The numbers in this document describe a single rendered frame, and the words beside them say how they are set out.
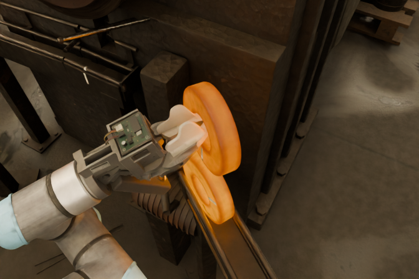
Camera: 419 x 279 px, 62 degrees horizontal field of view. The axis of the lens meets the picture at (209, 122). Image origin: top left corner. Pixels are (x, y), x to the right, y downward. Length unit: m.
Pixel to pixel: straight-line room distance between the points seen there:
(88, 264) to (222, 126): 0.30
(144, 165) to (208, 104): 0.13
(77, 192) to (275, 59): 0.45
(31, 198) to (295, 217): 1.13
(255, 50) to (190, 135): 0.29
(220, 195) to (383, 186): 1.14
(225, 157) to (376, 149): 1.34
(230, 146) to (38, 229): 0.30
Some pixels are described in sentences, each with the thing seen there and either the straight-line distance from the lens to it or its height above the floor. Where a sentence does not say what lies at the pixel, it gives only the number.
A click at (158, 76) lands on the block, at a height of 0.80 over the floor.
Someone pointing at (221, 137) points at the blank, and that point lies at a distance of 0.50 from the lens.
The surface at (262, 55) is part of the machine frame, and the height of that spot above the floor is 0.87.
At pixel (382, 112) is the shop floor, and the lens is 1.97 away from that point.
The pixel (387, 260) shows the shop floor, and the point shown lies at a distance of 1.56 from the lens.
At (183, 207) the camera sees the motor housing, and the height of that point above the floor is 0.53.
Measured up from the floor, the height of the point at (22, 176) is 0.01.
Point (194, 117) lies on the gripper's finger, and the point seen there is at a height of 0.92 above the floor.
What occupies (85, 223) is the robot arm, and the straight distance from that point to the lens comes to 0.64.
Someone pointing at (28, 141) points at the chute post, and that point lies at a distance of 1.85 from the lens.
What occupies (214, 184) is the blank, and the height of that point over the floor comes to 0.77.
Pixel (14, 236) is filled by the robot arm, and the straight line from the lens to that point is 0.59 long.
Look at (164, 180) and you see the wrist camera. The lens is 0.62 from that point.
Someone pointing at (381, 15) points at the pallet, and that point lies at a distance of 2.35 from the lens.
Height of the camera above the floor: 1.35
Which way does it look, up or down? 51 degrees down
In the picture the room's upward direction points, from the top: straight up
